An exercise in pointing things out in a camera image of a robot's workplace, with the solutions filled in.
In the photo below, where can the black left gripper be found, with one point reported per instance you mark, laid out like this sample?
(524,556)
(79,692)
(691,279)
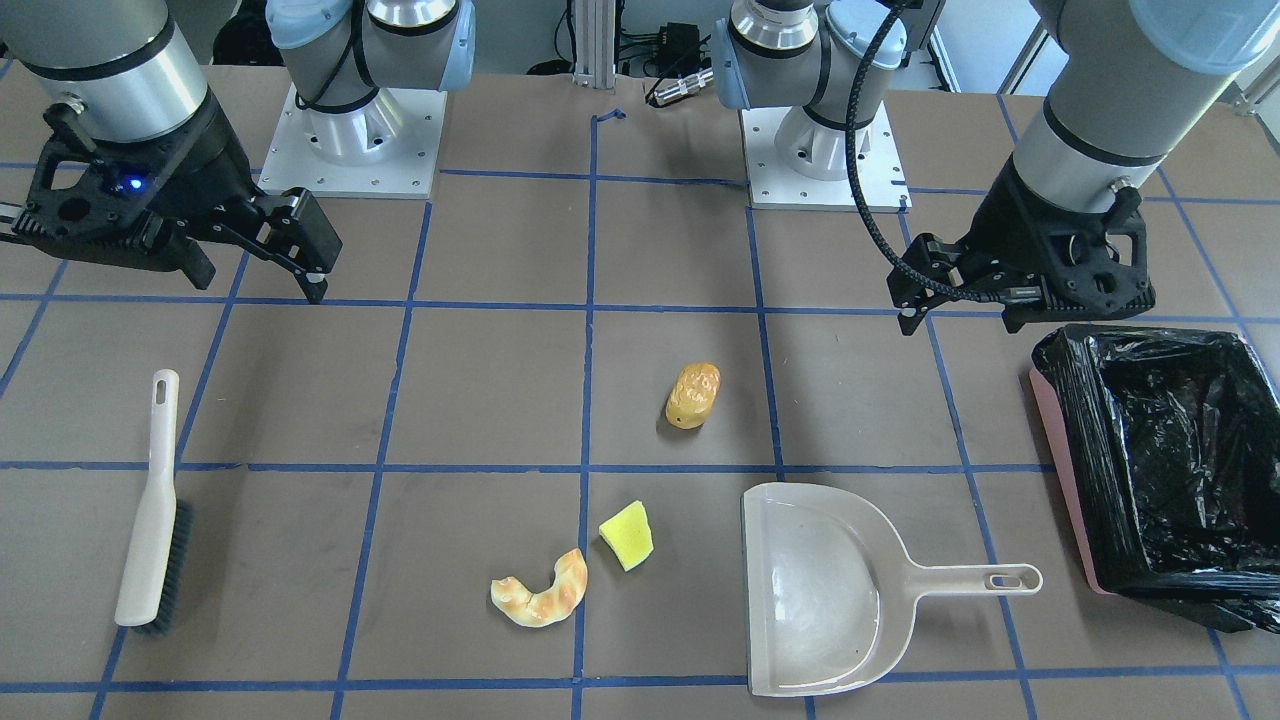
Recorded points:
(1012,222)

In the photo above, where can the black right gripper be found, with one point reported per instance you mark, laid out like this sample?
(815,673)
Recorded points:
(205,165)

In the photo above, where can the brown toy bread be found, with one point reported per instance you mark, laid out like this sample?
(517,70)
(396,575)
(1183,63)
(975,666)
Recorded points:
(693,395)

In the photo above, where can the beige plastic dustpan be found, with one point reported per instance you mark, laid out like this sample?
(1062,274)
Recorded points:
(832,591)

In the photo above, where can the beige hand brush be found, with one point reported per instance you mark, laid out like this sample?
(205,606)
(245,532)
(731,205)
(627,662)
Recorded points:
(148,594)

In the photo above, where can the yellow sponge piece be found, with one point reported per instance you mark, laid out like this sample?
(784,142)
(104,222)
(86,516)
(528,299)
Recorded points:
(629,535)

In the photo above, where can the toy croissant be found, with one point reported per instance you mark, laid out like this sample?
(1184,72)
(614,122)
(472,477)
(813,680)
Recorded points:
(551,606)

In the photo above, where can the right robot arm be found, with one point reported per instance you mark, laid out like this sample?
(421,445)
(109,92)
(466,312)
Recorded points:
(129,69)

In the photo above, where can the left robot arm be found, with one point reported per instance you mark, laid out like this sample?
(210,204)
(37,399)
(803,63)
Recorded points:
(1138,77)

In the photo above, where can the bin with black bag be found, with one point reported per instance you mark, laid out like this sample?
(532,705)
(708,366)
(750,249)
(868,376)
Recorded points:
(1165,442)

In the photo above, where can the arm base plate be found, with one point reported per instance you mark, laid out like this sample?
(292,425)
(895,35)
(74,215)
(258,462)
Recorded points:
(794,163)
(386,150)

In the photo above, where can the aluminium frame post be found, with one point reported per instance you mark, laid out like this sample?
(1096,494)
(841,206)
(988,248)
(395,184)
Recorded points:
(594,37)

